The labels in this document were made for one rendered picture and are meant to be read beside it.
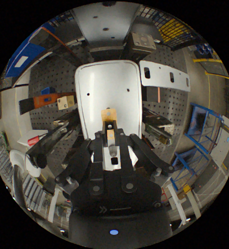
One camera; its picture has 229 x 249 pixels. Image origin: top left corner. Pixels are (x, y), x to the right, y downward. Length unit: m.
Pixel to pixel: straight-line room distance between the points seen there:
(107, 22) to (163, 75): 0.27
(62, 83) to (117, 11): 0.60
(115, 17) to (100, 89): 0.24
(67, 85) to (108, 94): 0.43
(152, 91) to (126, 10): 0.31
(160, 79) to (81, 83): 0.28
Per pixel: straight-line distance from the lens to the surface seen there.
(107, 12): 0.21
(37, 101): 0.21
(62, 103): 0.25
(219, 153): 8.14
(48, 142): 0.23
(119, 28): 0.25
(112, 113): 0.21
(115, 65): 0.30
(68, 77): 0.66
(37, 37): 0.28
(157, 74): 0.34
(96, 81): 0.29
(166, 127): 0.33
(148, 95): 0.34
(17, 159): 0.83
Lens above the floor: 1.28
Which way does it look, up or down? 68 degrees down
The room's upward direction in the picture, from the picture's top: 169 degrees clockwise
